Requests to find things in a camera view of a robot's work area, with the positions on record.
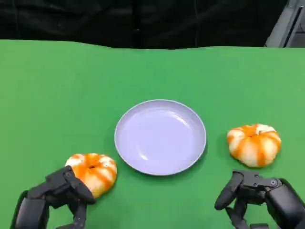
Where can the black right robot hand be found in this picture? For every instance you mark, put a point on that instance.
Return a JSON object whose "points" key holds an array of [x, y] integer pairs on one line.
{"points": [[281, 200]]}

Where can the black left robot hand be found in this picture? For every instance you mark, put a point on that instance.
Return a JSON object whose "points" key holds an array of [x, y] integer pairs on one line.
{"points": [[54, 188]]}

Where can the orange and white bread roll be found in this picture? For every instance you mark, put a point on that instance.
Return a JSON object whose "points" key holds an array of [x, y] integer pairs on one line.
{"points": [[253, 145], [100, 170]]}

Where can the green table cloth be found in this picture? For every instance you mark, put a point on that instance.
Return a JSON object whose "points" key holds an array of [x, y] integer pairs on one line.
{"points": [[59, 95]]}

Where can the lilac plate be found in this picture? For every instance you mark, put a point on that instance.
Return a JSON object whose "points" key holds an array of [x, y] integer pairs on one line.
{"points": [[160, 138]]}

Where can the black backdrop curtain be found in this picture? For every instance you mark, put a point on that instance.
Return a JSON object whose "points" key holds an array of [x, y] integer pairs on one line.
{"points": [[119, 21]]}

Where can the grey metal frame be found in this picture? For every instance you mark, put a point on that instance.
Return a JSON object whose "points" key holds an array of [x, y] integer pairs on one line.
{"points": [[290, 26]]}

